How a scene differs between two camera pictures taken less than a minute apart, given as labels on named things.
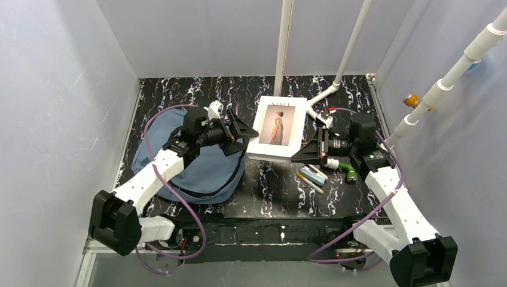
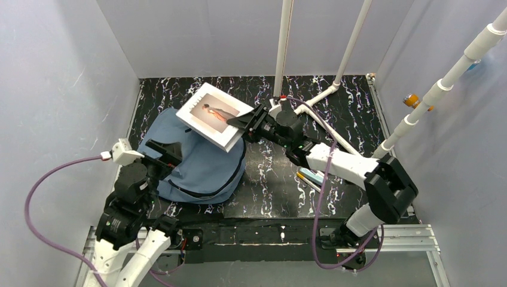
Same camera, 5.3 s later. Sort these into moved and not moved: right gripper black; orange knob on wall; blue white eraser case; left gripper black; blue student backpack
Moved: right gripper black; left gripper black
Not moved: blue student backpack; orange knob on wall; blue white eraser case
